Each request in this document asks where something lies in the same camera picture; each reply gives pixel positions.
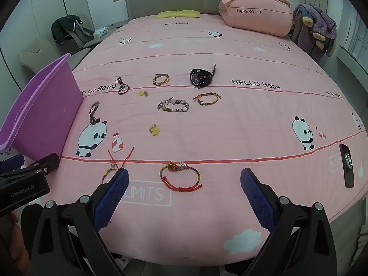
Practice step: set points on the person's left hand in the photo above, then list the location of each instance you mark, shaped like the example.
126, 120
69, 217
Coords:
11, 241

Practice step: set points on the purple clothes pile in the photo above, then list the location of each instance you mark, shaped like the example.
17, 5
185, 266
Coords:
319, 26

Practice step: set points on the purple plastic basin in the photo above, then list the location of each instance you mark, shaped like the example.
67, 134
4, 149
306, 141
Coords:
43, 103

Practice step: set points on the folded pink duvet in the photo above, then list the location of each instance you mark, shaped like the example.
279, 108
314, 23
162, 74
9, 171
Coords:
253, 14

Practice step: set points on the yellow flower charm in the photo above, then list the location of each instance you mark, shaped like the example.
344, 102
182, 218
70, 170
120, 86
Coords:
155, 130

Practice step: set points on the empty beige lounge chair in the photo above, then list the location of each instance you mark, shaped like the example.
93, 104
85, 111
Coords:
34, 53

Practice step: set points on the white wardrobe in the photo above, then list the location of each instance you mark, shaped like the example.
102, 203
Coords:
37, 8

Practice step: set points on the beige chair with clothes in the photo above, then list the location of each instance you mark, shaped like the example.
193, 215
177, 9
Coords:
86, 41

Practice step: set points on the yellow pillow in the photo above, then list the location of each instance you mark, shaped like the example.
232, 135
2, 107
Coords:
178, 14

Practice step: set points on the black fitness band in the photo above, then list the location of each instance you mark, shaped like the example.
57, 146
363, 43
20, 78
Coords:
348, 172

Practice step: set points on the grey striped garment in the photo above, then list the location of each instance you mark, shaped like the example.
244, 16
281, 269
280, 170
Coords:
83, 30

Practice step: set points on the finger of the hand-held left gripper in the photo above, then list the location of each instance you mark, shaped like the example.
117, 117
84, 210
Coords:
46, 163
11, 161

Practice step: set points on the pink printed bedsheet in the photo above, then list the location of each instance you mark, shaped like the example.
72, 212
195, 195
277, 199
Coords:
235, 138

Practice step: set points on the tissue pack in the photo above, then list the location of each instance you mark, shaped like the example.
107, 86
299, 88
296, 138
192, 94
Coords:
100, 32

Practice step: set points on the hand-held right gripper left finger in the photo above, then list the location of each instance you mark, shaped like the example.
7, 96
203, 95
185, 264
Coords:
113, 195

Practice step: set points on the black wrist watch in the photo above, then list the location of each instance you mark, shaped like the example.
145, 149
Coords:
198, 77

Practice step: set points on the dark green jacket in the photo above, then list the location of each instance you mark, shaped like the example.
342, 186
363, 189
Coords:
64, 27

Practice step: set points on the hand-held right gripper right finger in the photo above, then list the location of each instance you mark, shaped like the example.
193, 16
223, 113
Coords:
256, 195

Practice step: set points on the small yellow charm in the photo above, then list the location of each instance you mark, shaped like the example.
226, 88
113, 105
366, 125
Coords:
141, 93

